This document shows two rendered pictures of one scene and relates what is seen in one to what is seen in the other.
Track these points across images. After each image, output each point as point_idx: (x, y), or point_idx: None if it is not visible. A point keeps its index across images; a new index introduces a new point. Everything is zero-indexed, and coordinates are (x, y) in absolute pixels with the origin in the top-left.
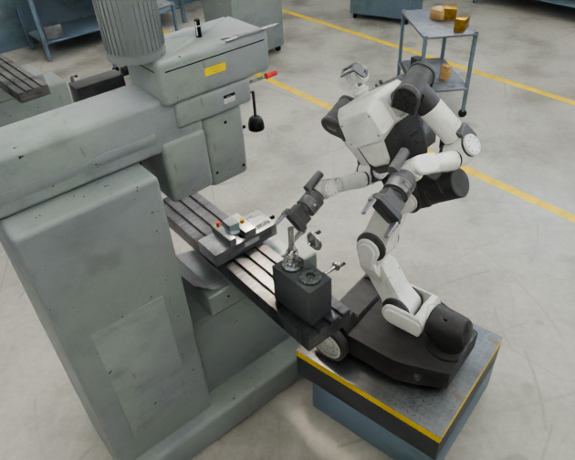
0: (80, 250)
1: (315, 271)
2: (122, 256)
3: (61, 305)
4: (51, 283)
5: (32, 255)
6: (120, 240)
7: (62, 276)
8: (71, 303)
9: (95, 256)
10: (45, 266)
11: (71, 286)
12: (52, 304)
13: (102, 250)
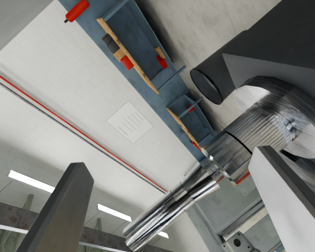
0: (0, 41)
1: (309, 186)
2: (11, 19)
3: (44, 7)
4: (24, 26)
5: (1, 49)
6: None
7: (20, 27)
8: (45, 4)
9: (6, 31)
10: (11, 38)
11: (30, 17)
12: (41, 11)
13: (1, 34)
